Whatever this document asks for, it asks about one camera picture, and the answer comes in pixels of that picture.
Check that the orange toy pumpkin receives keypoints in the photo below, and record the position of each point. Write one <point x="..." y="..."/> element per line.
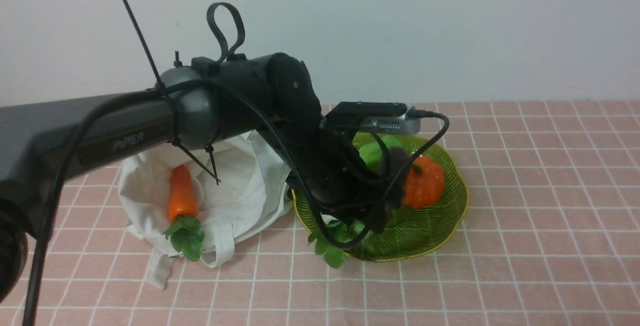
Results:
<point x="424" y="184"/>

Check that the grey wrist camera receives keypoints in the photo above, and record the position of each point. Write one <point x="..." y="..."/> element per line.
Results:
<point x="388" y="118"/>

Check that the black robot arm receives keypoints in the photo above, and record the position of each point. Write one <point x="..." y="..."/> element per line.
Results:
<point x="191" y="108"/>

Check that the orange toy carrot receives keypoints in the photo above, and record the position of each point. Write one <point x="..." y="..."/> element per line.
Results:
<point x="185" y="232"/>

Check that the white canvas tote bag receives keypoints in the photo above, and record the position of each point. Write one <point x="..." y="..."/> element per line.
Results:
<point x="240" y="189"/>

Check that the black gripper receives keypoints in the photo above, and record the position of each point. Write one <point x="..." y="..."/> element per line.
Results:
<point x="341" y="184"/>

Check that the green toy cucumber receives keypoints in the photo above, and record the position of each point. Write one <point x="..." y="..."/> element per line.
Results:
<point x="375" y="160"/>

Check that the green plastic basket plate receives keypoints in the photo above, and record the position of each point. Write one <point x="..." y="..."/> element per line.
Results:
<point x="409" y="233"/>

